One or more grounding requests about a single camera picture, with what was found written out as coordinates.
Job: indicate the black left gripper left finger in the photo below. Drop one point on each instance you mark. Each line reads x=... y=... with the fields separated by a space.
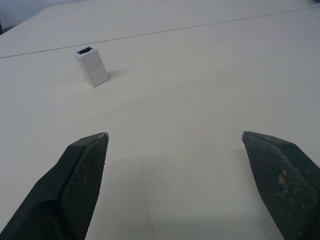
x=65 y=190

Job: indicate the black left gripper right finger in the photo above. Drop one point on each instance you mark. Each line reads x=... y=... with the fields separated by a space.
x=282 y=185

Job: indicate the small white rectangular box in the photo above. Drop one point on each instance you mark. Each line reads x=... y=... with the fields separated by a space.
x=91 y=66

